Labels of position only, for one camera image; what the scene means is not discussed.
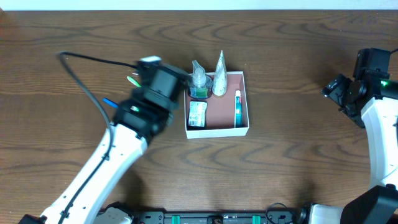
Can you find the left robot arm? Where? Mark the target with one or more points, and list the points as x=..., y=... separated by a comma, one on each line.
x=137, y=120

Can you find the white box with brown interior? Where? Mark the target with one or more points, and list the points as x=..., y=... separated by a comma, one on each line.
x=220, y=113

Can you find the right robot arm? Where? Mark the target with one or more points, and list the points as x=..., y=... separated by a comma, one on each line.
x=379, y=203

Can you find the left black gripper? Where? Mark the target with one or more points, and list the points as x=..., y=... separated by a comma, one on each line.
x=179, y=73

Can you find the blue razor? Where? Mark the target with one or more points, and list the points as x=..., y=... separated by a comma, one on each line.
x=110, y=103

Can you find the green toothbrush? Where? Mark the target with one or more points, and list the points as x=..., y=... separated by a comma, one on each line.
x=133, y=81

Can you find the green and white small box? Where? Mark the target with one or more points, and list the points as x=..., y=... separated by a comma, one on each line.
x=197, y=114

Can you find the white green toothpaste tube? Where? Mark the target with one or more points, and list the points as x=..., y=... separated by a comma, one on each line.
x=238, y=114

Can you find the white lotion tube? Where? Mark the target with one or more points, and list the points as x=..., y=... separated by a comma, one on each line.
x=220, y=80

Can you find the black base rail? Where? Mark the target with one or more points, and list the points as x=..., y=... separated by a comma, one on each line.
x=277, y=216

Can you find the clear soap pump bottle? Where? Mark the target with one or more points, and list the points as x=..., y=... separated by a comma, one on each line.
x=200, y=87

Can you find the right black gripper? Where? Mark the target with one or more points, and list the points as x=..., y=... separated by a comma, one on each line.
x=331, y=86

